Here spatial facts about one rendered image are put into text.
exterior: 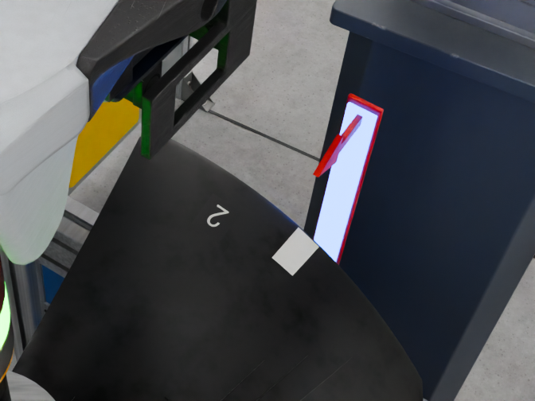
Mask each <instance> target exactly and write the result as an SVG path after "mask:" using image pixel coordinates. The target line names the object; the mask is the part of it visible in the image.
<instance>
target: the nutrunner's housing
mask: <svg viewBox="0 0 535 401"><path fill-rule="evenodd" d="M0 401H11V398H10V390H9V386H8V381H7V377H6V375H5V377H4V378H3V380H2V382H1V383H0Z"/></svg>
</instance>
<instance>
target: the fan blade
mask: <svg viewBox="0 0 535 401"><path fill-rule="evenodd" d="M213 193H214V194H215V195H217V196H218V197H219V198H221V199H222V200H224V201H226V202H227V203H229V204H230V205H231V206H233V207H234V208H236V209H237V210H239V211H240V212H242V213H241V214H240V216H239V217H238V218H237V220H236V221H235V223H234V224H233V225H232V227H231V228H230V229H229V230H228V231H227V232H226V234H225V235H224V237H223V238H222V239H221V241H220V242H218V241H217V240H215V239H214V238H213V237H211V236H210V235H208V234H207V233H205V232H203V231H202V230H201V229H200V228H198V227H196V226H194V225H193V224H192V222H193V220H194V219H195V218H196V216H197V214H198V213H199V212H200V211H201V209H202V208H203V207H204V205H205V203H206V202H207V201H208V199H209V198H210V197H211V196H212V194H213ZM297 228H300V226H298V225H297V224H296V223H295V222H294V221H293V220H292V219H290V218H289V217H288V216H287V215H286V214H284V213H283V212H282V211H281V210H279V209H278V208H277V207H276V206H274V205H273V204H272V203H271V202H270V201H269V200H267V199H266V198H265V197H263V196H262V195H260V194H259V193H258V192H257V191H255V190H254V189H252V188H251V187H250V186H248V185H246V184H245V183H244V182H242V181H241V180H240V179H238V178H237V177H235V176H234V175H232V174H231V173H229V172H228V171H226V170H225V169H223V168H221V167H220V166H218V165H217V164H215V163H214V162H211V161H210V160H209V159H207V158H205V157H203V156H202V155H200V154H199V153H197V152H195V151H193V150H191V149H190V148H188V147H186V146H183V145H182V144H181V143H179V142H176V141H174V140H173V139H170V140H169V141H168V142H167V143H166V144H165V145H164V146H163V148H161V149H160V151H159V152H157V153H156V155H155V156H153V157H152V159H150V160H148V159H147V158H145V157H143V156H141V137H139V139H138V141H137V142H136V144H135V147H134V149H133V150H132V152H131V155H130V157H129V158H128V160H127V163H126V165H125V166H124V167H123V170H122V172H121V174H120V175H119V178H118V180H117V182H116V183H115V186H114V187H113V189H112V191H111V193H110V195H109V197H108V199H107V201H106V203H105V204H104V206H103V208H102V210H101V212H100V214H99V215H98V217H97V219H96V222H95V223H94V225H93V227H92V229H91V231H90V232H89V234H88V237H87V239H86V240H85V241H84V244H83V246H82V248H81V249H80V251H79V253H78V255H77V257H76V258H75V260H74V262H73V264H72V266H71V267H70V269H69V271H68V273H67V275H66V276H65V278H64V281H63V282H62V283H61V286H60V288H59V290H58V291H57V293H56V295H55V297H54V298H53V300H52V302H51V304H50V305H49V308H48V309H47V311H46V312H45V315H44V317H43V318H42V319H41V322H40V324H39V325H38V327H37V329H36V330H35V332H34V334H33V335H32V337H31V339H30V341H29V343H28V344H27V346H26V347H25V350H24V352H23V353H22V355H21V356H20V358H19V360H18V362H17V363H16V365H15V366H14V369H13V371H12V372H15V373H17V374H19V375H22V376H24V377H26V378H28V379H30V380H32V381H33V382H35V383H37V384H38V385H39V386H41V387H42V388H44V389H45V390H46V391H47V392H48V393H49V394H50V395H51V396H52V397H53V398H54V400H55V401H423V380H422V379H421V378H420V375H419V373H418V371H417V370H416V368H415V366H414V364H413V363H412V362H411V360H410V358H409V357H408V354H407V353H406V352H405V350H404V349H403V347H402V346H401V344H400V342H399V341H398V340H397V338H396V337H395V335H394V334H393V332H392V330H391V329H390V328H389V327H388V325H387V324H386V323H385V321H384V319H383V318H382V317H381V315H380V314H379V313H378V312H377V310H376V309H375V308H374V306H373V305H372V304H371V302H370V301H369V300H368V298H367V297H366V296H365V295H364V294H363V293H362V292H361V290H360V289H359V288H358V287H357V285H356V284H355V283H354V282H353V280H352V279H351V278H350V277H349V276H348V275H347V273H346V272H344V270H343V269H342V268H340V266H339V265H338V264H337V263H336V262H335V261H334V260H333V259H332V258H331V257H330V256H329V255H328V254H327V253H326V252H325V251H324V250H323V249H322V248H321V247H320V246H319V245H318V244H317V243H316V242H315V241H314V240H313V239H312V238H311V237H310V236H309V235H308V234H307V233H306V232H305V231H304V230H302V229H301V228H300V229H301V230H302V231H303V232H304V233H305V234H306V235H307V236H309V237H310V238H311V239H312V240H313V241H314V242H315V243H316V244H317V245H318V246H319V248H318V249H317V250H316V251H315V252H314V253H313V254H312V255H311V257H310V258H309V259H308V260H307V261H306V262H305V263H304V264H303V265H302V266H301V267H300V268H299V269H298V270H297V271H296V272H295V273H294V274H293V276H292V275H291V274H290V273H289V272H288V271H286V270H285V269H284V268H283V267H282V266H281V265H280V264H278V263H277V262H276V261H275V260H274V259H273V258H272V257H273V256H274V255H275V253H276V252H277V251H278V250H279V249H280V248H281V247H282V246H283V245H284V244H285V242H286V241H287V240H288V239H289V238H290V237H291V235H292V234H293V233H294V232H295V230H296V229H297Z"/></svg>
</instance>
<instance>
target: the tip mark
mask: <svg viewBox="0 0 535 401"><path fill-rule="evenodd" d="M318 248H319V246H318V245H317V244H316V243H315V242H314V241H313V240H312V239H311V238H310V237H309V236H307V235H306V234H305V233H304V232H303V231H302V230H301V229H300V228H297V229H296V230H295V232H294V233H293V234H292V235H291V237H290V238H289V239H288V240H287V241H286V242H285V244H284V245H283V246H282V247H281V248H280V249H279V250H278V251H277V252H276V253H275V255H274V256H273V257H272V258H273V259H274V260H275V261H276V262H277V263H278V264H280V265H281V266H282V267H283V268H284V269H285V270H286V271H288V272H289V273H290V274H291V275H292V276H293V274H294V273H295V272H296V271H297V270H298V269H299V268H300V267H301V266H302V265H303V264H304V263H305V262H306V261H307V260H308V259H309V258H310V257H311V255H312V254H313V253H314V252H315V251H316V250H317V249H318Z"/></svg>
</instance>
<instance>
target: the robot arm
mask: <svg viewBox="0 0 535 401"><path fill-rule="evenodd" d="M256 3H257V0H0V247H1V249H2V250H3V251H4V252H5V254H6V256H7V257H8V259H9V260H10V261H11V262H12V263H16V264H20V265H25V264H28V263H31V262H33V261H34V260H36V259H37V258H38V257H40V256H41V254H42V253H43V252H44V251H45V249H46V248H47V246H48V245H49V243H50V242H51V240H52V238H53V236H54V234H55V232H56V230H57V229H58V227H59V224H60V222H61V219H62V216H63V214H64V209H65V205H66V201H67V196H68V187H69V182H70V177H71V172H72V164H73V158H74V153H75V148H76V141H77V138H78V135H79V133H80V132H81V131H82V130H83V129H84V127H85V126H86V124H87V123H88V122H90V120H91V119H92V117H93V116H94V115H95V113H96V112H97V111H98V109H99V108H100V106H101V104H102V103H103V102H109V103H110V102H111V101H112V102H119V101H120V100H122V99H123V98H124V99H127V100H129V101H131V102H132V103H133V105H135V106H136V107H138V108H140V109H142V128H141V156H143V157H145V158H147V159H148V160H150V159H152V157H153V156H155V155H156V153H157V152H159V151H160V149H161V148H163V146H164V145H165V144H166V143H167V142H168V141H169V140H170V139H171V138H172V137H173V136H174V135H175V134H176V133H177V131H178V130H179V129H180V128H181V127H182V126H183V125H184V124H185V123H186V122H187V121H188V120H189V119H190V118H191V116H192V115H193V114H194V113H195V112H196V111H197V110H198V109H199V108H200V107H201V106H202V105H203V104H204V103H205V101H206V100H207V99H208V98H209V97H210V96H211V95H212V94H213V93H214V92H215V91H216V90H217V89H218V88H219V87H220V86H221V85H222V84H223V83H224V82H225V81H226V80H227V79H228V78H229V77H230V76H231V75H232V74H233V72H234V71H235V70H236V69H237V68H238V67H239V66H240V65H241V64H242V63H243V62H244V61H245V60H246V59H247V58H248V56H249V55H250V50H251V44H252V33H253V26H254V21H255V14H256ZM188 36H191V37H193V38H195V39H197V40H198V42H197V43H196V44H195V45H194V46H193V47H192V48H191V49H190V50H189V51H188V52H187V53H186V54H185V55H184V56H182V57H181V58H180V59H179V60H178V61H177V62H176V63H175V64H174V65H173V66H172V67H171V68H170V69H169V70H168V71H167V72H166V73H165V74H164V75H163V76H162V60H164V59H165V58H166V57H167V56H168V55H169V54H170V53H171V52H172V51H173V50H174V49H175V48H176V47H177V46H178V45H179V44H180V43H181V42H182V41H183V40H184V39H185V38H186V37H188ZM212 48H215V49H217V50H218V58H217V69H216V70H215V71H214V72H213V73H212V74H211V75H210V76H209V77H208V78H207V79H206V80H205V81H204V82H203V83H202V84H201V85H200V86H199V87H198V89H197V90H196V91H195V92H194V93H193V94H192V95H191V96H190V97H189V98H188V99H187V100H186V101H185V102H184V103H183V104H182V105H181V106H180V107H179V108H178V109H177V110H176V111H174V108H175V94H176V85H177V84H178V83H179V82H180V81H181V80H182V79H183V78H184V77H185V76H186V75H187V74H188V73H189V72H190V71H191V70H192V69H193V68H194V67H195V66H196V65H197V64H198V63H199V62H200V61H201V60H202V59H203V58H204V57H205V56H206V55H207V54H208V53H209V52H210V51H211V50H212Z"/></svg>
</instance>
